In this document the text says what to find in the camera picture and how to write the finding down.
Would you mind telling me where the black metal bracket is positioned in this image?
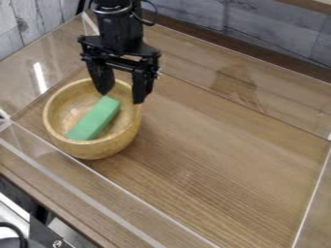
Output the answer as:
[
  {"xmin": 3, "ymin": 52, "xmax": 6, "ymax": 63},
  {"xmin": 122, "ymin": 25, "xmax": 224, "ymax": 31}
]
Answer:
[{"xmin": 28, "ymin": 217, "xmax": 64, "ymax": 248}]

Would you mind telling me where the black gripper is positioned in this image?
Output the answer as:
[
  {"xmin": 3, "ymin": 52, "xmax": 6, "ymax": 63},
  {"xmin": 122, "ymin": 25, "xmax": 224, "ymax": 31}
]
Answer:
[{"xmin": 78, "ymin": 6, "xmax": 160, "ymax": 104}]

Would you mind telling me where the black cable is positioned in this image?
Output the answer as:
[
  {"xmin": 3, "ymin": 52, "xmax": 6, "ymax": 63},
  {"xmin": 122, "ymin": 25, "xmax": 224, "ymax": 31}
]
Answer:
[{"xmin": 0, "ymin": 222, "xmax": 30, "ymax": 248}]

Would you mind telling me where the clear acrylic enclosure wall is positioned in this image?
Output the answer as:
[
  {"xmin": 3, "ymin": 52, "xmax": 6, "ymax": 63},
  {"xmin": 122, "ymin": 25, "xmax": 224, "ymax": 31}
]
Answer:
[{"xmin": 0, "ymin": 15, "xmax": 331, "ymax": 248}]

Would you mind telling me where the green rectangular block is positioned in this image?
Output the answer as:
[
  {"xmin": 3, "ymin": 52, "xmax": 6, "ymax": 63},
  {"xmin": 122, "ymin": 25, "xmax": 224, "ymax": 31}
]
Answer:
[{"xmin": 66, "ymin": 96, "xmax": 120, "ymax": 140}]

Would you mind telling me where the wooden bowl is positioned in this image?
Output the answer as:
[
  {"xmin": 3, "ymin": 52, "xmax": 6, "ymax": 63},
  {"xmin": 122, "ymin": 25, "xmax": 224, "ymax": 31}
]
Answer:
[{"xmin": 43, "ymin": 78, "xmax": 143, "ymax": 160}]

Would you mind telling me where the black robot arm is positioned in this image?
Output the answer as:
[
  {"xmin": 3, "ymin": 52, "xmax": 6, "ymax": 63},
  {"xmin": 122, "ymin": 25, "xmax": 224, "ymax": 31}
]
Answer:
[{"xmin": 78, "ymin": 0, "xmax": 162, "ymax": 105}]

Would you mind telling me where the clear acrylic corner bracket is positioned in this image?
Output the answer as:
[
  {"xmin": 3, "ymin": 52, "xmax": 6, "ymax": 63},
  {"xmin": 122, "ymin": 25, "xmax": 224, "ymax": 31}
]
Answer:
[{"xmin": 82, "ymin": 13, "xmax": 100, "ymax": 36}]

